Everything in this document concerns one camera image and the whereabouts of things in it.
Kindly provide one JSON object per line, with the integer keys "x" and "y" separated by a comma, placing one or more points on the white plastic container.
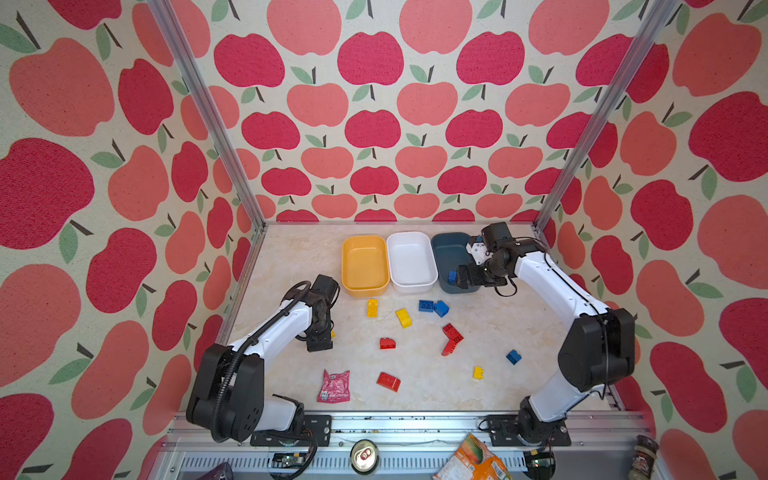
{"x": 411, "y": 261}

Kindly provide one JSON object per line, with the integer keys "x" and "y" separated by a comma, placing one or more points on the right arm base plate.
{"x": 504, "y": 431}

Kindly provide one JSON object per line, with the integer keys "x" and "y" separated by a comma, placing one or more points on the right aluminium frame post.
{"x": 658, "y": 16}

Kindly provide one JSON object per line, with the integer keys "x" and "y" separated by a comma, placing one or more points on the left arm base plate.
{"x": 312, "y": 431}

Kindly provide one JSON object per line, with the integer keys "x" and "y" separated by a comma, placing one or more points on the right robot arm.
{"x": 598, "y": 350}

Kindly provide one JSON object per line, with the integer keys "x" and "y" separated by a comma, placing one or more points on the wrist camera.
{"x": 495, "y": 235}
{"x": 326, "y": 288}

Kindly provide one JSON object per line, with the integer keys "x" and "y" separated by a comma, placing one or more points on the aluminium frame post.
{"x": 173, "y": 34}
{"x": 658, "y": 16}

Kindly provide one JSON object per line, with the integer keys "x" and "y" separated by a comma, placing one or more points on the red lego brick angled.
{"x": 449, "y": 348}

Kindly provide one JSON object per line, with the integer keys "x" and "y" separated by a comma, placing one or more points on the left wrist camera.
{"x": 326, "y": 288}

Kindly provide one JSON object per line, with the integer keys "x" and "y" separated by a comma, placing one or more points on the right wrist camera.
{"x": 495, "y": 235}

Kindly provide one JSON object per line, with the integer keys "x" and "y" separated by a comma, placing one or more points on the blue flat lego brick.
{"x": 425, "y": 306}

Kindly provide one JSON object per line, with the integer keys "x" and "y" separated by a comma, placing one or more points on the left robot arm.
{"x": 228, "y": 397}

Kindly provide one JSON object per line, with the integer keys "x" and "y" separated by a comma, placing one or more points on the dark glass jar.
{"x": 644, "y": 458}

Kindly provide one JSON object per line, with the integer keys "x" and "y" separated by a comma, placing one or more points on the red lego brick front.
{"x": 389, "y": 382}

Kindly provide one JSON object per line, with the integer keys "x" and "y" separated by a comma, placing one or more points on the yellow plastic container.
{"x": 364, "y": 266}

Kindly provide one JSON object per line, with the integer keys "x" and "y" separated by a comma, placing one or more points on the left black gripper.
{"x": 323, "y": 341}

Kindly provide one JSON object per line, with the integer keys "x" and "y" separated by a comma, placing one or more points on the dark teal plastic container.
{"x": 449, "y": 250}

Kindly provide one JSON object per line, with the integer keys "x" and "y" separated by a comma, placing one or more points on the blue cube lego brick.
{"x": 441, "y": 308}

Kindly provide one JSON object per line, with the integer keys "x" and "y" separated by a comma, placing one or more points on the red curved lego brick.
{"x": 387, "y": 344}

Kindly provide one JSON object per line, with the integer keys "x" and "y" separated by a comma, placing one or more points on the yellow lego brick upright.
{"x": 372, "y": 308}

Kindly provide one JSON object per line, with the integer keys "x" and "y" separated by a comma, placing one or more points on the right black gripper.
{"x": 473, "y": 278}

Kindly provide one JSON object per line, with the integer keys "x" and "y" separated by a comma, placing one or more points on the left aluminium frame post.
{"x": 173, "y": 34}

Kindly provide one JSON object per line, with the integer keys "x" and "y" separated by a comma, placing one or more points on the soda can top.
{"x": 364, "y": 457}

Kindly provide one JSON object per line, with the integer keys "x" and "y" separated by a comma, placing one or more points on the front aluminium rail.
{"x": 602, "y": 429}

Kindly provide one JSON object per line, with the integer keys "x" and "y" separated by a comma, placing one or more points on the yellow curved lego brick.
{"x": 404, "y": 318}

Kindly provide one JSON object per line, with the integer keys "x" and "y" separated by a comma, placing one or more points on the orange snack bag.
{"x": 473, "y": 461}

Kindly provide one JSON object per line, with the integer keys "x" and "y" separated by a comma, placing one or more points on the pink snack packet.
{"x": 335, "y": 388}

